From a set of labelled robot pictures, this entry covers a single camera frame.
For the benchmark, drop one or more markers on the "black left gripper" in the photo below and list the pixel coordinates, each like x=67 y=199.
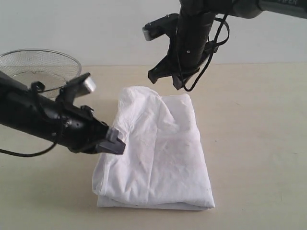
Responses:
x=82 y=131

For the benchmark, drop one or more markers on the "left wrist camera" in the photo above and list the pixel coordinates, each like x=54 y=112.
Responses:
x=77 y=87

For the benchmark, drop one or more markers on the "white t-shirt red print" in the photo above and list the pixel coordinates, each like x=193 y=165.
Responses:
x=163 y=165

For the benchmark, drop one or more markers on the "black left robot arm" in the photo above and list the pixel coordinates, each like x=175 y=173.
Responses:
x=25 y=109

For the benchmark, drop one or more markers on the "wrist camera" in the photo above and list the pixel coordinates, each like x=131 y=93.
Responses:
x=77 y=87
x=166 y=25

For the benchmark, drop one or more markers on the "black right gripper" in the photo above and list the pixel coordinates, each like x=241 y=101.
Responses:
x=181 y=63

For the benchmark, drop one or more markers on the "metal wire mesh basket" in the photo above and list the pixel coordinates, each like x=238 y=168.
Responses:
x=52 y=68

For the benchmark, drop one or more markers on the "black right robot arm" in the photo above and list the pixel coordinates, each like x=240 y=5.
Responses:
x=193 y=34

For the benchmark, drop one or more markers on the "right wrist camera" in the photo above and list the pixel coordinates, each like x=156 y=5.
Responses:
x=166 y=25

